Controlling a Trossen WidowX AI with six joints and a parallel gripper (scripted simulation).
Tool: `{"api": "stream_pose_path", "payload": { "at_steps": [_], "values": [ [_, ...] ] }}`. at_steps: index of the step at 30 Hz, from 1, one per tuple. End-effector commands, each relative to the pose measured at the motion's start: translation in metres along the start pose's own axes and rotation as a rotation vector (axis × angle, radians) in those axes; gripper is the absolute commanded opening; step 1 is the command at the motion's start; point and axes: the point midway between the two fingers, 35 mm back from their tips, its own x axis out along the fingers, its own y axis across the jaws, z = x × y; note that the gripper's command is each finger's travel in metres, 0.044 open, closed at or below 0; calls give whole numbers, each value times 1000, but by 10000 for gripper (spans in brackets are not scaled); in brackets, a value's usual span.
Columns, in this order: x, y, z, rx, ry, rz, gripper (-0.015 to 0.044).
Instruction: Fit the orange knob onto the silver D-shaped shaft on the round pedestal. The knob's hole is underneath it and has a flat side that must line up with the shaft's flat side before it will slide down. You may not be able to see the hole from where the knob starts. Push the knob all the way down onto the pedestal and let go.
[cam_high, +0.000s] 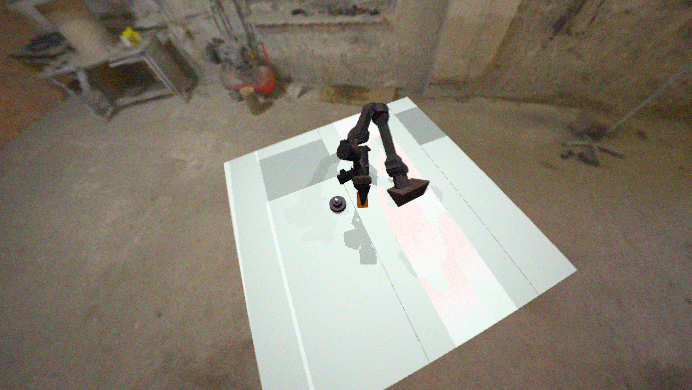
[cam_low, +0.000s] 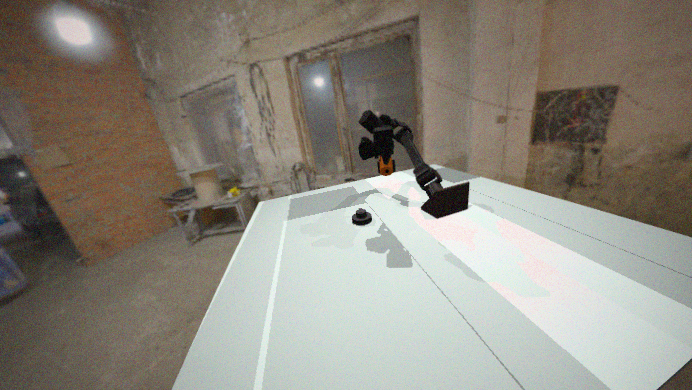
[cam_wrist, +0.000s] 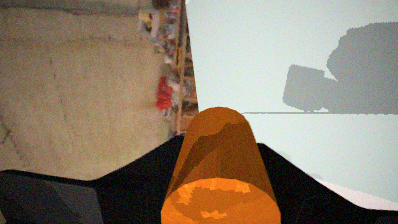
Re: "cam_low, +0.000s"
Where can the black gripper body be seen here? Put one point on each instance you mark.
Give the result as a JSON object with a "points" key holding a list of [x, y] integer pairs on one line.
{"points": [[383, 133]]}

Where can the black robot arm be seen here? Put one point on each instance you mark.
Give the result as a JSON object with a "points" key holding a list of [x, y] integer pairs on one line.
{"points": [[423, 172]]}

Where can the orange cylinder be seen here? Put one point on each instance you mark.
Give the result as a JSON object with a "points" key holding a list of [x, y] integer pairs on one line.
{"points": [[387, 169]]}

